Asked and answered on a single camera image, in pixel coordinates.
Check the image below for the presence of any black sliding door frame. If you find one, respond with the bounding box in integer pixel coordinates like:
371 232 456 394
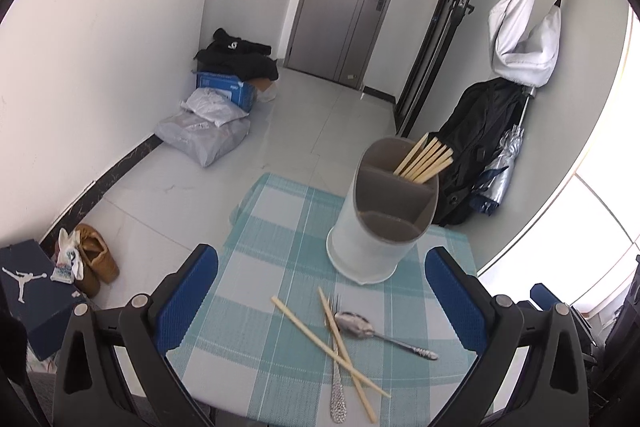
394 0 475 138

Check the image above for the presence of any teal plaid table mat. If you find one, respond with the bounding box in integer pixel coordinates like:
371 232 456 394
169 174 475 426

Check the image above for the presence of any silver fork patterned handle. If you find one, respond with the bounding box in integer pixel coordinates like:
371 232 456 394
328 294 347 425

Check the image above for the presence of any long wooden chopstick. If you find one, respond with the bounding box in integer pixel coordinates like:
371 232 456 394
270 296 392 399

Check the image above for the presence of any black clothing pile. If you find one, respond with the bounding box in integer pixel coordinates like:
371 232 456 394
194 28 279 81

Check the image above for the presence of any navy Jordan shoe box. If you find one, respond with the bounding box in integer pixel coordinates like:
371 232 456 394
0 239 85 361

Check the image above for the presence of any silver folded umbrella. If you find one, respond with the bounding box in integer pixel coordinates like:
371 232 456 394
470 87 537 216

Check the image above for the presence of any black jacket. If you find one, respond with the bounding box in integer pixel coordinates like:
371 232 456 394
433 78 524 227

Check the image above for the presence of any grey plastic parcel bag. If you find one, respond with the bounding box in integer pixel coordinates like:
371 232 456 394
154 110 250 168

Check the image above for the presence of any white grey utensil holder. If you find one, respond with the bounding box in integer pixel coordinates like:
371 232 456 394
326 136 439 285

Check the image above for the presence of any white plastic parcel bag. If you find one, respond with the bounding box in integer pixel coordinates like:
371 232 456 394
180 88 248 128

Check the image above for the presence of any blue cardboard box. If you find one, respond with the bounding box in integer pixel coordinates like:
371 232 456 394
195 72 256 113

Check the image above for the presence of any white sock bundle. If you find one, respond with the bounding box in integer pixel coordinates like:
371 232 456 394
50 229 85 284

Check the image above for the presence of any wooden chopstick in holder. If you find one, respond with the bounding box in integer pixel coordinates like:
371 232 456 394
394 133 454 184

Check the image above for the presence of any silver spoon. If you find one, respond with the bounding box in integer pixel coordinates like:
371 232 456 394
334 311 439 361

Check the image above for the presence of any brown shoe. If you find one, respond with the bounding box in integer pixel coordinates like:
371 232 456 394
74 223 119 298

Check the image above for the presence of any white hanging bag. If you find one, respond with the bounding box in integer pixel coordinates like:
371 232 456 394
488 0 562 89

